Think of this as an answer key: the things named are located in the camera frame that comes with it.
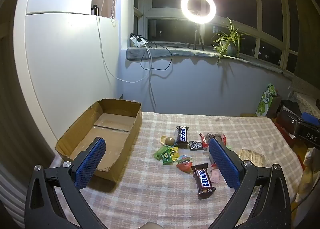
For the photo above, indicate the lace cloth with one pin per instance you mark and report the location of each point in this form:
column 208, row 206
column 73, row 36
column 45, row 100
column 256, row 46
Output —
column 306, row 96

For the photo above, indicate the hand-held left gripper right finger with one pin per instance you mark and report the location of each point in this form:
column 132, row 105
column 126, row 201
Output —
column 223, row 162

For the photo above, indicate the grey windowsill mat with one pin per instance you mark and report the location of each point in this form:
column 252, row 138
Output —
column 155, row 53

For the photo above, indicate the white cabinet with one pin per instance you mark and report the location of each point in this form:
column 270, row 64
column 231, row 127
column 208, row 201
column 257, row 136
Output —
column 70, row 56

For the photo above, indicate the plaid cloth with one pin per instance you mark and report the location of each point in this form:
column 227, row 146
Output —
column 150, row 189

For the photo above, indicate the beige snack packet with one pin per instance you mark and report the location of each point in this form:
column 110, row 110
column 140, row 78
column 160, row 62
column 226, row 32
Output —
column 252, row 156

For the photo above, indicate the round brown wrapped candy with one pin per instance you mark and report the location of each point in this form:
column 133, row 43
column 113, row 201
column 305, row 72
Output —
column 170, row 141

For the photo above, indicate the cream cloth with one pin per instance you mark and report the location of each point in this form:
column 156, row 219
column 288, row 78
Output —
column 310, row 176

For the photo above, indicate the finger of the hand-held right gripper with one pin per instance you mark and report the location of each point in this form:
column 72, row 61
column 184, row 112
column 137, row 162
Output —
column 310, row 118

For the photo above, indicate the white power strip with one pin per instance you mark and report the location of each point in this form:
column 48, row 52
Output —
column 138, row 41

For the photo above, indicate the potted spider plant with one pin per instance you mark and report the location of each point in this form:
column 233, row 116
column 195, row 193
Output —
column 228, row 44

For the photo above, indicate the small brown chocolate bar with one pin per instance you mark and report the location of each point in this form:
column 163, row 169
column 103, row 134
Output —
column 182, row 135

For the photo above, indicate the black tripod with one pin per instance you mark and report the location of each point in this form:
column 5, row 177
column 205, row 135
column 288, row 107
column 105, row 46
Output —
column 196, row 36

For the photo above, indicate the red and green candy packet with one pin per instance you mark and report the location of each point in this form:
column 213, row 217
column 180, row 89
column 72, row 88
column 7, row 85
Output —
column 184, row 165

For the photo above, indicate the silver foil candy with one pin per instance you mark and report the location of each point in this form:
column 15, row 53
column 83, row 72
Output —
column 215, row 135

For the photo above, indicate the green carton box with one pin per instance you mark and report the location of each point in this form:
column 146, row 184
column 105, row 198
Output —
column 266, row 101

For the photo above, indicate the cardboard box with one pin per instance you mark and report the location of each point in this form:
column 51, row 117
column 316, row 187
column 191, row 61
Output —
column 112, row 124

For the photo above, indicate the yellow candy packet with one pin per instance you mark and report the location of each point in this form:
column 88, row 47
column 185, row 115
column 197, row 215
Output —
column 174, row 152

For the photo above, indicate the dark bottle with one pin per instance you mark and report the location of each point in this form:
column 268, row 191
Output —
column 95, row 10

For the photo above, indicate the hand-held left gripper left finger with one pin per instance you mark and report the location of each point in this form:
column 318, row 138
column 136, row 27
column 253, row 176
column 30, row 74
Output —
column 90, row 162

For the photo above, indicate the dark storage box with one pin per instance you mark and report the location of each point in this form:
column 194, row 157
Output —
column 287, row 119

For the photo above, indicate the black patterned candy packet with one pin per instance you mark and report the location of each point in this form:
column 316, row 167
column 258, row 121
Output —
column 196, row 145

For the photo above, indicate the large brown chocolate bar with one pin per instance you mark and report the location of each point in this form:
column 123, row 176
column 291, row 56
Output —
column 202, row 180

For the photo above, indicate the pink candy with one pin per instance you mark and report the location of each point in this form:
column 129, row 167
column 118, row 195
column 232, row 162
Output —
column 215, row 176

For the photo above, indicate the light green candy packet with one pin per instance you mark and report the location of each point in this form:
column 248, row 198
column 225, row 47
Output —
column 158, row 153

